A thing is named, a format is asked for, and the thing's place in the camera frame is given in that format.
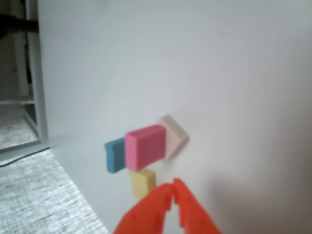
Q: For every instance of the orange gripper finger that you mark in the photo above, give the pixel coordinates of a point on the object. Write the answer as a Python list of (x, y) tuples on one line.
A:
[(146, 214), (195, 214)]

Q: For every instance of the pink foam cuboid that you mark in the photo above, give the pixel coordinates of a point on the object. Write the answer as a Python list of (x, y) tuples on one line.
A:
[(146, 146)]

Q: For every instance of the yellow foam cuboid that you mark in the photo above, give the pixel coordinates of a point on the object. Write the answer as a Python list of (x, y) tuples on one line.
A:
[(142, 182)]

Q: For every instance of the blue foam cuboid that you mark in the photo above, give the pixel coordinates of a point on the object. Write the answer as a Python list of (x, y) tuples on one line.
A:
[(114, 156)]

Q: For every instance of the cream white foam cuboid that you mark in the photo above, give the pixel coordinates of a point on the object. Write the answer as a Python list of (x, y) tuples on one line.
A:
[(175, 136)]

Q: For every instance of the grey woven curtain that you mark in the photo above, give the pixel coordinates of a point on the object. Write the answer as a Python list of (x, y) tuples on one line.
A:
[(36, 195)]

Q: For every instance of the black horizontal bar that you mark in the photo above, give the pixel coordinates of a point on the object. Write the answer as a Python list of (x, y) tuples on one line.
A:
[(14, 23)]

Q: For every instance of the white metal shelf frame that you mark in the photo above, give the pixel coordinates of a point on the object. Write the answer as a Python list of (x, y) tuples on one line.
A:
[(33, 61)]

